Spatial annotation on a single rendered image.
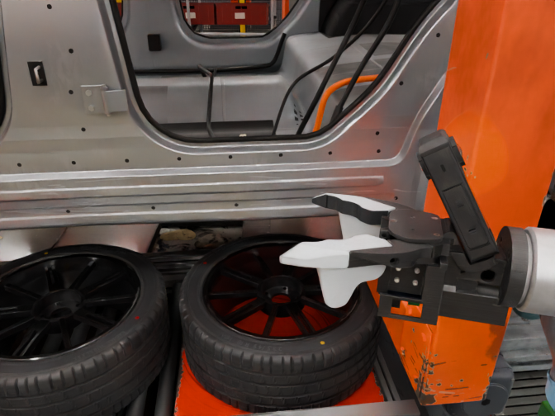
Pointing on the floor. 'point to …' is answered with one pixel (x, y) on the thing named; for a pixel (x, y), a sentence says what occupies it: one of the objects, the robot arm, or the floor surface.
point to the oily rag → (211, 241)
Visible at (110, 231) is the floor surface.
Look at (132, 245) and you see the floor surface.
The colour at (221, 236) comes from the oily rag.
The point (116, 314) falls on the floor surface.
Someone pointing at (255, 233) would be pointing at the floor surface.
